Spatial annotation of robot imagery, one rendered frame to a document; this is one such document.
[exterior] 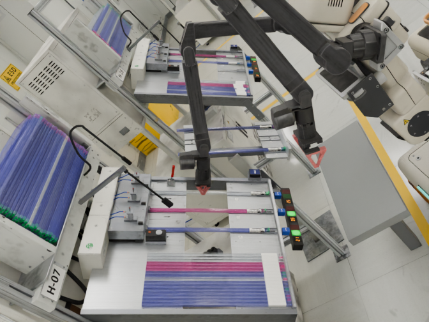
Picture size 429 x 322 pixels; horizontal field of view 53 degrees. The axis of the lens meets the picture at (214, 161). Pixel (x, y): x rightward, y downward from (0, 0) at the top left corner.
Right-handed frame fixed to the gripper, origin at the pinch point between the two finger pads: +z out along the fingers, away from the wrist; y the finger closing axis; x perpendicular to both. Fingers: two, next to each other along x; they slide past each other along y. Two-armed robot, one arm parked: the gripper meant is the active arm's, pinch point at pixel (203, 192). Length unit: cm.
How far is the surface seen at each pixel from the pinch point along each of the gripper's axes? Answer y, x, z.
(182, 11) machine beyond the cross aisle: -440, -21, 69
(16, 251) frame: 49, -59, -20
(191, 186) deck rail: -8.0, -5.1, 3.4
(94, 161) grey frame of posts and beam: -6.8, -46.6, -12.2
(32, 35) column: -275, -164, 38
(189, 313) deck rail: 60, -5, -1
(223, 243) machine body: 0.3, 9.9, 33.1
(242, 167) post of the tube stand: -27.8, 20.6, 8.6
